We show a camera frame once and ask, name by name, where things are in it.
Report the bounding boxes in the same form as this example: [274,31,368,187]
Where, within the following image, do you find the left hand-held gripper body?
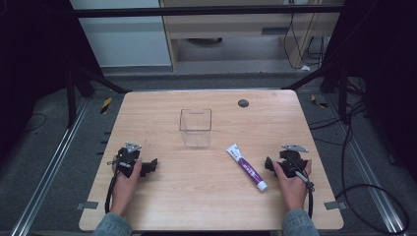
[106,141,145,179]

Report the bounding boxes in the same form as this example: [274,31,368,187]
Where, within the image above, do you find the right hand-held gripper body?
[277,144,310,179]

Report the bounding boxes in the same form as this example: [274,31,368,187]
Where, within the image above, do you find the white and purple toothpaste tube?
[224,143,269,193]

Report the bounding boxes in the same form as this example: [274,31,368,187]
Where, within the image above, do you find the clear plastic container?
[178,107,213,148]

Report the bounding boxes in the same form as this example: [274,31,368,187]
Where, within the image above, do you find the person's left hand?
[110,158,144,216]

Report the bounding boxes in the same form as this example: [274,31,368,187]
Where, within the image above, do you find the person's right hand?
[271,158,313,213]

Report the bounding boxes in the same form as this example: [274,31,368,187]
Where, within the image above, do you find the yellow and black tape piece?
[99,96,113,115]
[310,93,328,110]

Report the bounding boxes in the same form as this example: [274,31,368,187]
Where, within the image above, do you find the grey tape strip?
[76,201,99,211]
[323,201,348,211]

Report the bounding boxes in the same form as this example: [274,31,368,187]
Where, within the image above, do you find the black metal stand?
[281,61,351,125]
[64,63,133,130]

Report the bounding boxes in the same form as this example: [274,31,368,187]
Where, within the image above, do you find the white cabinet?
[69,0,173,69]

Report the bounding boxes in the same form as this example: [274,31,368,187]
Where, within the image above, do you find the black curtain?
[320,0,417,183]
[0,0,103,165]

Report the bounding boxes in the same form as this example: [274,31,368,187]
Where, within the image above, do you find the light wooden desk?
[158,0,344,73]

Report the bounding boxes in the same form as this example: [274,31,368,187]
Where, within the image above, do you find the right hand-held gripper cable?
[293,168,317,219]

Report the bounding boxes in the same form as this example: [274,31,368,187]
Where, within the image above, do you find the hand-held gripper cable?
[104,168,122,214]
[293,168,317,219]

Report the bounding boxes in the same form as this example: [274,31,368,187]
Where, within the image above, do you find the left hand-held gripper cable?
[104,168,122,214]

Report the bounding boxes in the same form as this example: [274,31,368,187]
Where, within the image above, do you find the black floor cable loop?
[308,100,411,236]

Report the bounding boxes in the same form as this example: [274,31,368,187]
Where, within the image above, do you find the aluminium floor rail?
[10,97,91,236]
[327,94,407,235]

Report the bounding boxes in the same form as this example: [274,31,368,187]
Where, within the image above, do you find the thin black floor cable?
[21,112,48,134]

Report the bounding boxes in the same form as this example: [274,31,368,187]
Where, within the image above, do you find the hanging black cables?
[282,0,326,71]

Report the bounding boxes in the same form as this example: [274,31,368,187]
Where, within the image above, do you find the black horizontal frame bar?
[73,5,346,19]

